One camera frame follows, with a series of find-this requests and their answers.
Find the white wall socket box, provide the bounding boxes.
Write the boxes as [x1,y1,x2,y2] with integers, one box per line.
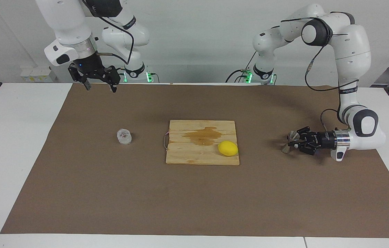
[20,67,58,83]

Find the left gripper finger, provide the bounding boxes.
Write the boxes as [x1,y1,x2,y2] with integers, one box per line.
[289,141,320,156]
[289,126,316,141]

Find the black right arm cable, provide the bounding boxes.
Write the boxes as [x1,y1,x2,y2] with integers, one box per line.
[81,0,135,71]

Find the wooden cutting board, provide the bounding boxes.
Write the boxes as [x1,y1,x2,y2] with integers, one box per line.
[163,120,240,166]

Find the yellow lemon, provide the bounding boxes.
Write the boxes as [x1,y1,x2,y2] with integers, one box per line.
[218,141,239,157]

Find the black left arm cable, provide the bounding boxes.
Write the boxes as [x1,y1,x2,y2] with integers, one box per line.
[279,12,359,133]

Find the brown paper table mat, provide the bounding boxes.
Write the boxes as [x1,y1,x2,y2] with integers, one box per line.
[1,83,389,238]

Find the small clear glass cup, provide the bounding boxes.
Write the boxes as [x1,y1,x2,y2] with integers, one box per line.
[116,128,133,145]

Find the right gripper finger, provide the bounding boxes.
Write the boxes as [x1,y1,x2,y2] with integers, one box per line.
[68,64,92,91]
[94,65,121,93]

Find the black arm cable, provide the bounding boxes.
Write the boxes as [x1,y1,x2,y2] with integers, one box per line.
[81,0,135,71]
[279,12,359,133]

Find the steel double jigger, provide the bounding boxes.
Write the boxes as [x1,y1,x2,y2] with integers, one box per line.
[280,131,300,154]

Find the black base power cables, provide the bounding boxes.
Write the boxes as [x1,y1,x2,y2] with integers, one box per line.
[225,52,260,83]

